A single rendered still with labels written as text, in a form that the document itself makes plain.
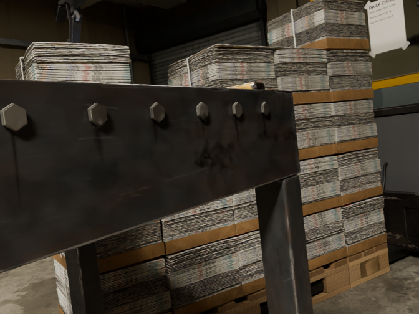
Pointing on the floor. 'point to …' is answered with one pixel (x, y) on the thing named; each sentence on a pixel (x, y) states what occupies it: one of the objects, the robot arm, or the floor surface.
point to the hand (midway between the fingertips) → (65, 35)
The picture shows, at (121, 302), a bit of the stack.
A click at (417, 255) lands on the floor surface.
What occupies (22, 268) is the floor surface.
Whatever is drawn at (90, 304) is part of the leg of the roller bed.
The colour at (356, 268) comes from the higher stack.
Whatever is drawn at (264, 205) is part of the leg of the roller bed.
